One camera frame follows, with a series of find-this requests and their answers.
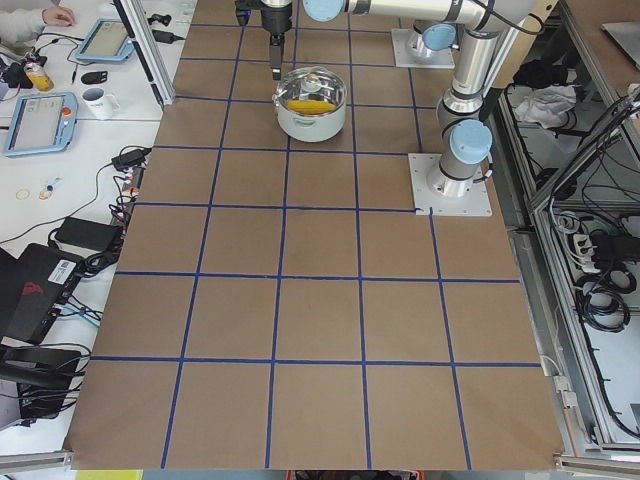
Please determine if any white mug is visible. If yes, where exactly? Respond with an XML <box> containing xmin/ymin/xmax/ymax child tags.
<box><xmin>82</xmin><ymin>87</ymin><xmax>120</xmax><ymax>120</ymax></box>

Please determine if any yellow drink bottle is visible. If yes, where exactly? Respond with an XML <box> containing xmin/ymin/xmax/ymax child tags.
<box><xmin>23</xmin><ymin>60</ymin><xmax>54</xmax><ymax>92</ymax></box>

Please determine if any white crumpled cloth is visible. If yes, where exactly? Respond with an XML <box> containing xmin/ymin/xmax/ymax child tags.
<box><xmin>514</xmin><ymin>85</ymin><xmax>577</xmax><ymax>129</ymax></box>

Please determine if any glass pot lid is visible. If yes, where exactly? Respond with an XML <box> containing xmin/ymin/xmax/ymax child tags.
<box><xmin>273</xmin><ymin>66</ymin><xmax>347</xmax><ymax>113</ymax></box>

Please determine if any person's hand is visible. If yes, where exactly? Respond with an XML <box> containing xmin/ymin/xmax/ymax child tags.
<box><xmin>41</xmin><ymin>5</ymin><xmax>76</xmax><ymax>27</ymax></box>

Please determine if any yellow corn cob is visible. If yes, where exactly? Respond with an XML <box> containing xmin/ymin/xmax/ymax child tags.
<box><xmin>286</xmin><ymin>99</ymin><xmax>336</xmax><ymax>116</ymax></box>

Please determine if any blue teach pendant far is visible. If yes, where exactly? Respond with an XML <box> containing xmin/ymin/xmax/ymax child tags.
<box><xmin>75</xmin><ymin>18</ymin><xmax>134</xmax><ymax>63</ymax></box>

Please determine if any pale green cooking pot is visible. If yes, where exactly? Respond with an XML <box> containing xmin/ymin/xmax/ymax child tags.
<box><xmin>274</xmin><ymin>95</ymin><xmax>347</xmax><ymax>143</ymax></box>

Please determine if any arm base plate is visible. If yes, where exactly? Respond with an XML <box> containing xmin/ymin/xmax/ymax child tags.
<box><xmin>408</xmin><ymin>153</ymin><xmax>492</xmax><ymax>217</ymax></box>
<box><xmin>391</xmin><ymin>28</ymin><xmax>455</xmax><ymax>70</ymax></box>

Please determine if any blue teach pendant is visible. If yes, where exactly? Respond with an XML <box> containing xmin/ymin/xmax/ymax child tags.
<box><xmin>75</xmin><ymin>18</ymin><xmax>134</xmax><ymax>63</ymax></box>
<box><xmin>3</xmin><ymin>92</ymin><xmax>78</xmax><ymax>157</ymax></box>

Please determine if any black power brick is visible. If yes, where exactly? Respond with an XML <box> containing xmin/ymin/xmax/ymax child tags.
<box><xmin>54</xmin><ymin>217</ymin><xmax>121</xmax><ymax>252</ymax></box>

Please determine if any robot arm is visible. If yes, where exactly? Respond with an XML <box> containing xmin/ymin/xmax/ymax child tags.
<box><xmin>426</xmin><ymin>27</ymin><xmax>499</xmax><ymax>199</ymax></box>
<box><xmin>303</xmin><ymin>0</ymin><xmax>540</xmax><ymax>95</ymax></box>

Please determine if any black computer mouse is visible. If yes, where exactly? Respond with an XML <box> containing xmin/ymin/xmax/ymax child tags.
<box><xmin>80</xmin><ymin>70</ymin><xmax>108</xmax><ymax>85</ymax></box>

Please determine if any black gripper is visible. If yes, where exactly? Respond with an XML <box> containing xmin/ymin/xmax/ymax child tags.
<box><xmin>260</xmin><ymin>0</ymin><xmax>292</xmax><ymax>81</ymax></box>

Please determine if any blue teach pendant near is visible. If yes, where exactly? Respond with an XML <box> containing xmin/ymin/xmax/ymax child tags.
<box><xmin>3</xmin><ymin>92</ymin><xmax>78</xmax><ymax>157</ymax></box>

